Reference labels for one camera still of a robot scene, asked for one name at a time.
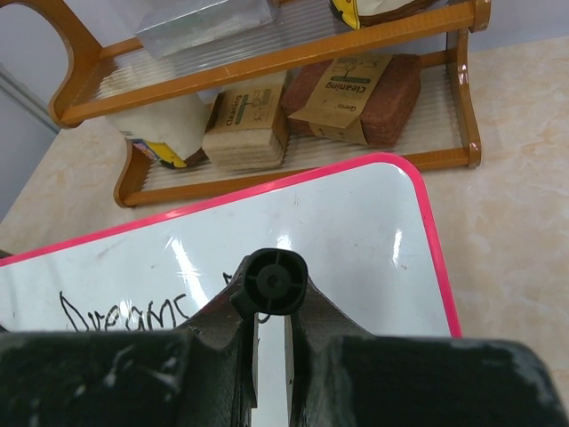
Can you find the white paper bag right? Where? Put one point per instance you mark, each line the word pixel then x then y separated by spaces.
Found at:
pixel 359 14

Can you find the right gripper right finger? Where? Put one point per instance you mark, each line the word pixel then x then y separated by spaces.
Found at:
pixel 341 375

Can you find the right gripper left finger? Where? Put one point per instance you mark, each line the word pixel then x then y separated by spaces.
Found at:
pixel 202 373

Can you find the white paper bag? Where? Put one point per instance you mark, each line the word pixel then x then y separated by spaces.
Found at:
pixel 359 14
pixel 169 133

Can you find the brown cleaning pad pack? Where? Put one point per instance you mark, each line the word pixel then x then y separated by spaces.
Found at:
pixel 364 99

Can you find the white marker pen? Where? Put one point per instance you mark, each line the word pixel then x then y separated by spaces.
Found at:
pixel 271 281

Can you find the pink framed whiteboard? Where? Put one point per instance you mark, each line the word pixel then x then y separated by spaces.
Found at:
pixel 364 227

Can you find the wooden three tier shelf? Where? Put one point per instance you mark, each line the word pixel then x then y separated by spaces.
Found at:
pixel 441 132

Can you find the silver foil box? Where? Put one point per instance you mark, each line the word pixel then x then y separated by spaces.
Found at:
pixel 180 25

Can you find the white paper bag left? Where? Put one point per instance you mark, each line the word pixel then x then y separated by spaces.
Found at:
pixel 169 133

